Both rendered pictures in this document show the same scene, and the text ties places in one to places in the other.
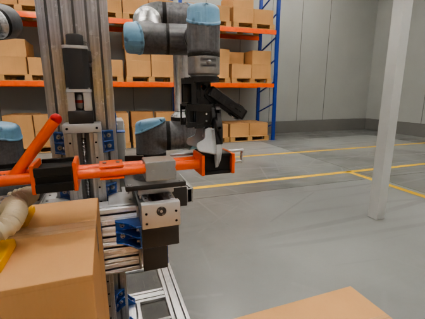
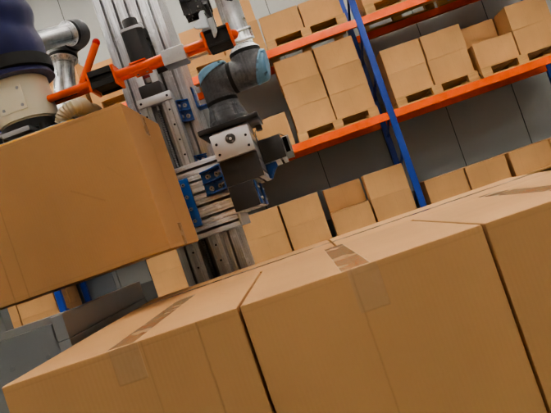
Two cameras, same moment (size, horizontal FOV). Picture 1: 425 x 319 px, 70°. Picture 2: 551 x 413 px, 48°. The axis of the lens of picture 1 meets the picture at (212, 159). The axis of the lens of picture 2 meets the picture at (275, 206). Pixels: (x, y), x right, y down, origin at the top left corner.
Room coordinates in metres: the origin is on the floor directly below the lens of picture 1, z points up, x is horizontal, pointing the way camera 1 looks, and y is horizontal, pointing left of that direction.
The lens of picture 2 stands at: (-0.90, -0.66, 0.65)
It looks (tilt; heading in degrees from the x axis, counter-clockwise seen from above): 1 degrees up; 22
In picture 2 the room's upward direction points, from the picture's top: 19 degrees counter-clockwise
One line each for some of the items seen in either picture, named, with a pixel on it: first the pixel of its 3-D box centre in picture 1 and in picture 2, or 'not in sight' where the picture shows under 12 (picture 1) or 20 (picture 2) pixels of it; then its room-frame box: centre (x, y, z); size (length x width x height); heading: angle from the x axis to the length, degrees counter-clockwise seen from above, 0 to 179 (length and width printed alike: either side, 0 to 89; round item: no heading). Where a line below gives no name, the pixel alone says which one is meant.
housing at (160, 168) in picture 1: (158, 168); (175, 57); (0.69, 0.13, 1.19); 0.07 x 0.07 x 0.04; 20
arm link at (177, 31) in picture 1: (190, 40); not in sight; (0.83, 0.06, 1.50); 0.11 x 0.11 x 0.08; 11
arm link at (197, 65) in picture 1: (203, 68); not in sight; (0.73, 0.02, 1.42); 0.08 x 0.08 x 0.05
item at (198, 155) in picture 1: (213, 161); (218, 38); (0.73, 0.00, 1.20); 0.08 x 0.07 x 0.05; 110
